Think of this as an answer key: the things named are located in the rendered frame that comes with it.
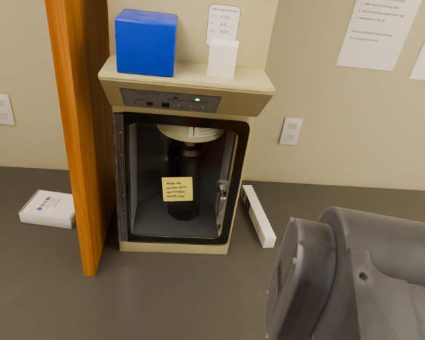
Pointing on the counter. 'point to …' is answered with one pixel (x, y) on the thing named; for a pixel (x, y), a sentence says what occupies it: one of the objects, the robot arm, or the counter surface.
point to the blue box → (146, 42)
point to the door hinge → (115, 164)
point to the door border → (121, 175)
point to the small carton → (222, 58)
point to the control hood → (195, 86)
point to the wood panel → (85, 117)
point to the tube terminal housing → (266, 9)
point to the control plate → (211, 103)
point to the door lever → (220, 204)
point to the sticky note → (177, 189)
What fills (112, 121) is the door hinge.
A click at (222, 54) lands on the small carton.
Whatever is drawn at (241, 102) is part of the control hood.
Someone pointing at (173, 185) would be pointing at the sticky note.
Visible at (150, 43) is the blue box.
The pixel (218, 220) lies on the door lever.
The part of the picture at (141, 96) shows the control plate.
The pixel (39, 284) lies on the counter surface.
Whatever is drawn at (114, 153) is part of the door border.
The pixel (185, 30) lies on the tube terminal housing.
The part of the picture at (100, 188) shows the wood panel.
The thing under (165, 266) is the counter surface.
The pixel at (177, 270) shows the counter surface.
